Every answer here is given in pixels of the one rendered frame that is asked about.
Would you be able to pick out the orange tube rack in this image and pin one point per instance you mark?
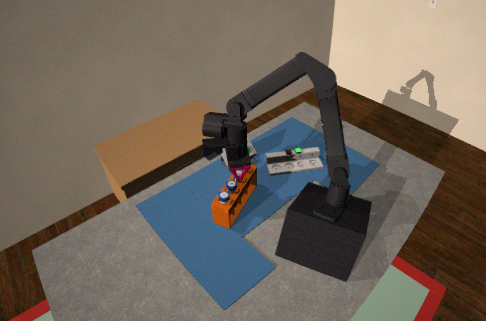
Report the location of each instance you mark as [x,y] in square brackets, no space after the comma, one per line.
[223,214]

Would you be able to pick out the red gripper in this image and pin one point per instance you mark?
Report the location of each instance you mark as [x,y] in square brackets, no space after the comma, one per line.
[244,160]

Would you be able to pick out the blue flat mat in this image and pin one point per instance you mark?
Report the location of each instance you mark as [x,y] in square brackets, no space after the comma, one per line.
[222,262]

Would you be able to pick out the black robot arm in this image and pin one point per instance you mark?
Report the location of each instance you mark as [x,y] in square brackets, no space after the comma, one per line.
[325,85]

